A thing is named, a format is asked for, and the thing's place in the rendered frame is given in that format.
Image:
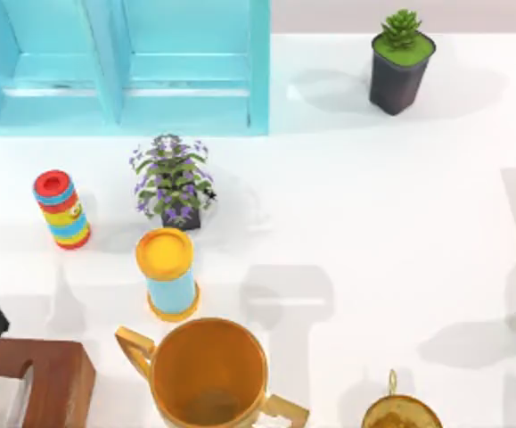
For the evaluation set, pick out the light blue rack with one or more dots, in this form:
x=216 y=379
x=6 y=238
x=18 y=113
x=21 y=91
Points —
x=186 y=67

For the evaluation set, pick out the large gold trophy cup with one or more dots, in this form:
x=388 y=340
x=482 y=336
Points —
x=208 y=370

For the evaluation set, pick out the small gold trophy cup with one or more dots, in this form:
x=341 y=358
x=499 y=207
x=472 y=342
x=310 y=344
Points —
x=402 y=414

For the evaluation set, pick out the blue can with yellow lid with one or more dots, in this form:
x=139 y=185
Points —
x=170 y=276

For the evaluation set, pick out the stack of coloured rings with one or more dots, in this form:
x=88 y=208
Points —
x=63 y=214

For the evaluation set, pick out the purple flower plant black pot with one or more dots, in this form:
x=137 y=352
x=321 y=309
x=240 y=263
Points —
x=173 y=187

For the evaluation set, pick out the brown wooden tissue box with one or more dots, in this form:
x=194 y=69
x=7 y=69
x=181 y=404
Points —
x=57 y=379

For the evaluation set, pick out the succulent in dark grey pot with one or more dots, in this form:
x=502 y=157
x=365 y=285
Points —
x=398 y=80

